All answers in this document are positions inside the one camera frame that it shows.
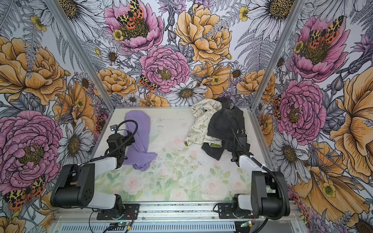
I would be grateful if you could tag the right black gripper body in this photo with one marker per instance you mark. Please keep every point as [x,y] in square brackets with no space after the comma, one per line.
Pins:
[231,147]

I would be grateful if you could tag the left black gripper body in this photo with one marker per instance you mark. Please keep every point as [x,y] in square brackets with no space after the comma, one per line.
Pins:
[131,141]

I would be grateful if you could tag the purple cloth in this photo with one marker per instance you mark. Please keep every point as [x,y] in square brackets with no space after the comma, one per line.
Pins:
[137,154]

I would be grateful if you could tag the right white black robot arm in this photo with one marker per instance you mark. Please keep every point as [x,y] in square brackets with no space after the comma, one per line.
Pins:
[267,196]

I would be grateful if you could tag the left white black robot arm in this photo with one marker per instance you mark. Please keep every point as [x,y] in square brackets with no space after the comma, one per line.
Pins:
[75,187]

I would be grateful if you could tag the black cloth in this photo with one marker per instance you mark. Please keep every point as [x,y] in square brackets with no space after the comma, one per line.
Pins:
[223,125]

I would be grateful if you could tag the cream patterned cloth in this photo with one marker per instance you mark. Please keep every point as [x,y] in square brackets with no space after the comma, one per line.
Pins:
[198,133]

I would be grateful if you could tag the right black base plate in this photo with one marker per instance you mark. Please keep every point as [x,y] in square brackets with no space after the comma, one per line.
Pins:
[231,211]

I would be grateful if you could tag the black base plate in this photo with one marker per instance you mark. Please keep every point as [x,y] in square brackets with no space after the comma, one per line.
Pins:
[231,211]
[126,212]

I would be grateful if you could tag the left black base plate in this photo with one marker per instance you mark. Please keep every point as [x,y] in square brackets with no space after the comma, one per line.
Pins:
[126,212]

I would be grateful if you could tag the aluminium front rail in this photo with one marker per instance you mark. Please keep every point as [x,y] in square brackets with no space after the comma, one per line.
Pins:
[149,212]

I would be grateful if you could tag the white vented cable duct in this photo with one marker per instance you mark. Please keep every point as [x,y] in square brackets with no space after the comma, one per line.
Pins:
[150,227]

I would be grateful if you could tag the left aluminium corner post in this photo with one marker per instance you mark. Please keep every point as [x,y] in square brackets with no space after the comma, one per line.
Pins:
[73,39]

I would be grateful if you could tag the aluminium corner post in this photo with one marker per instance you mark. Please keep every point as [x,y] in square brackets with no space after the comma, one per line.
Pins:
[290,24]
[73,39]

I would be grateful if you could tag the right aluminium corner post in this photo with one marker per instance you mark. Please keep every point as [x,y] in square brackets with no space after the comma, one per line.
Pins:
[290,24]

